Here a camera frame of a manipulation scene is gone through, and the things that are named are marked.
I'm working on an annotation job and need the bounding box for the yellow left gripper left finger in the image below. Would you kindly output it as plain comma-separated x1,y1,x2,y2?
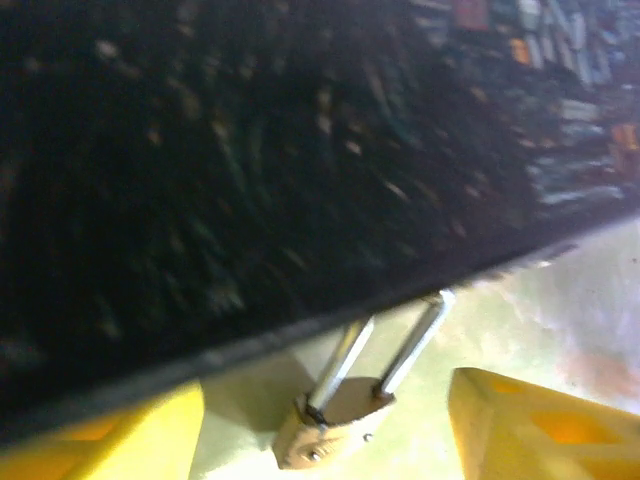
0,380,207,480

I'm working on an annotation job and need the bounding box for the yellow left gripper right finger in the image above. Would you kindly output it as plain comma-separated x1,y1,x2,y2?
447,367,640,480

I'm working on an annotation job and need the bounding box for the brass padlock with steel shackle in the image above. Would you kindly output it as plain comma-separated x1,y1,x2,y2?
273,288,457,471

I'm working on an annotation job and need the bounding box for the black box with starry painting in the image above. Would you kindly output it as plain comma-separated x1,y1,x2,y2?
0,0,640,446

